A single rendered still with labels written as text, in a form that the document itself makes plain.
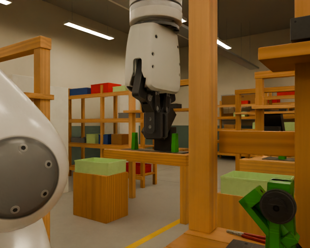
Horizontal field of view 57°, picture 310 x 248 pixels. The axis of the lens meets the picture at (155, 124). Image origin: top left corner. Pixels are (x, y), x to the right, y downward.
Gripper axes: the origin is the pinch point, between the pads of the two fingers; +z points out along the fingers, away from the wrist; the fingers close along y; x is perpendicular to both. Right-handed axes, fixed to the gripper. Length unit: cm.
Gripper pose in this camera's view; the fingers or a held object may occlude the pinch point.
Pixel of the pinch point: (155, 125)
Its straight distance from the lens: 45.8
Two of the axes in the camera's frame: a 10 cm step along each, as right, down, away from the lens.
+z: 0.0, 10.0, 0.0
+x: 8.5, 0.0, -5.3
